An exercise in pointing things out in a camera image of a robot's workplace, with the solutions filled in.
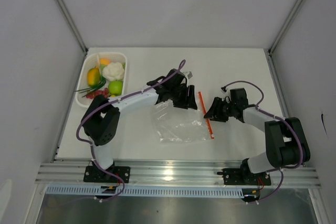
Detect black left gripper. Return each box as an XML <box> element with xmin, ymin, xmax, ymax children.
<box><xmin>170</xmin><ymin>84</ymin><xmax>197</xmax><ymax>111</ymax></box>

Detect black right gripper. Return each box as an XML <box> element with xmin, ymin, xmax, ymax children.
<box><xmin>203</xmin><ymin>97</ymin><xmax>236</xmax><ymax>122</ymax></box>

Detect clear zip bag orange zipper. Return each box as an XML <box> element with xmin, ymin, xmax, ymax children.
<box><xmin>151</xmin><ymin>94</ymin><xmax>214</xmax><ymax>144</ymax></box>

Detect white cauliflower with green leaves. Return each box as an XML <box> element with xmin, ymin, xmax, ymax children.
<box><xmin>102</xmin><ymin>62</ymin><xmax>125</xmax><ymax>82</ymax></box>

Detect green scallion stalks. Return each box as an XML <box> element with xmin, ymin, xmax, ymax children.
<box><xmin>73</xmin><ymin>54</ymin><xmax>107</xmax><ymax>98</ymax></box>

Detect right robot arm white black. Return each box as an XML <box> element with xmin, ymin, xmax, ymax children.
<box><xmin>204</xmin><ymin>88</ymin><xmax>311</xmax><ymax>184</ymax></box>

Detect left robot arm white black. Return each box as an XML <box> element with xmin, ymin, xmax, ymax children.
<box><xmin>78</xmin><ymin>69</ymin><xmax>197</xmax><ymax>182</ymax></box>

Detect green apple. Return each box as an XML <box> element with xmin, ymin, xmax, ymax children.
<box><xmin>108</xmin><ymin>80</ymin><xmax>123</xmax><ymax>96</ymax></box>

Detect red grape bunch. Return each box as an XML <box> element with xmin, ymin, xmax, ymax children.
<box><xmin>85</xmin><ymin>88</ymin><xmax>111</xmax><ymax>100</ymax></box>

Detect white perforated plastic basket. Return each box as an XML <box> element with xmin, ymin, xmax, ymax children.
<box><xmin>75</xmin><ymin>51</ymin><xmax>128</xmax><ymax>108</ymax></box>

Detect orange round fruit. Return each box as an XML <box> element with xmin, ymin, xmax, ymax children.
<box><xmin>99</xmin><ymin>58</ymin><xmax>111</xmax><ymax>66</ymax></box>

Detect yellow-green mango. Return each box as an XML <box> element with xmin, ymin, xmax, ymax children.
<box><xmin>87</xmin><ymin>68</ymin><xmax>101</xmax><ymax>87</ymax></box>

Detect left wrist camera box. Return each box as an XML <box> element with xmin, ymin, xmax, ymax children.
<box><xmin>183</xmin><ymin>71</ymin><xmax>193</xmax><ymax>79</ymax></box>

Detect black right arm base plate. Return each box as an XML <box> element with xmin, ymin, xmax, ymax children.
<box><xmin>216</xmin><ymin>168</ymin><xmax>271</xmax><ymax>186</ymax></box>

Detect right aluminium corner post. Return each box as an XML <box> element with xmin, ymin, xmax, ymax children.
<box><xmin>267</xmin><ymin>0</ymin><xmax>322</xmax><ymax>55</ymax></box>

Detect aluminium corner post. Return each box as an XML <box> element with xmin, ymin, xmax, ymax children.
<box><xmin>40</xmin><ymin>0</ymin><xmax>88</xmax><ymax>55</ymax></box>
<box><xmin>267</xmin><ymin>0</ymin><xmax>322</xmax><ymax>55</ymax></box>

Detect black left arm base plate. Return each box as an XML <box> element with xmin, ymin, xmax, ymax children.
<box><xmin>83</xmin><ymin>165</ymin><xmax>131</xmax><ymax>184</ymax></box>

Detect aluminium rail frame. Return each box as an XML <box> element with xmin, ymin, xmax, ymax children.
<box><xmin>35</xmin><ymin>159</ymin><xmax>321</xmax><ymax>189</ymax></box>

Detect white slotted cable duct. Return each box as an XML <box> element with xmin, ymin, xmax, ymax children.
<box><xmin>46</xmin><ymin>185</ymin><xmax>244</xmax><ymax>198</ymax></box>

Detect left aluminium corner post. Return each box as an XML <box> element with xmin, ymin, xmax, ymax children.
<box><xmin>40</xmin><ymin>0</ymin><xmax>88</xmax><ymax>55</ymax></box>

